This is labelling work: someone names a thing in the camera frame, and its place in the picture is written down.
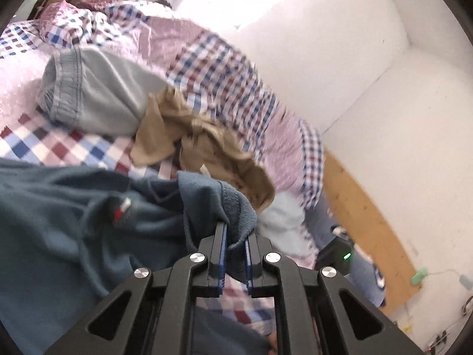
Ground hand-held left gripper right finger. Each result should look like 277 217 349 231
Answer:
244 234 422 355

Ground tan T-shirt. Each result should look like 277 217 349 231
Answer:
129 85 277 211

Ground light blue pants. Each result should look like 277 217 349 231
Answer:
39 46 315 263

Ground mint green plug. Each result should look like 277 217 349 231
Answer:
410 268 431 287

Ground wooden headboard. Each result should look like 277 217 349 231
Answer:
321 148 429 317

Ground white power strip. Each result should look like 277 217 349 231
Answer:
425 331 451 352

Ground checked and dotted duvet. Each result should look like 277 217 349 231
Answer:
0 0 326 208

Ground checked bed sheet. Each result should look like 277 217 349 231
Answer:
0 18 318 341

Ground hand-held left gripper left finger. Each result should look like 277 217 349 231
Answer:
44 222 229 355

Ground teal sweatshirt with logo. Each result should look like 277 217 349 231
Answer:
0 157 259 355

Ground dark blue cartoon pillow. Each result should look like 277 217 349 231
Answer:
305 192 388 309

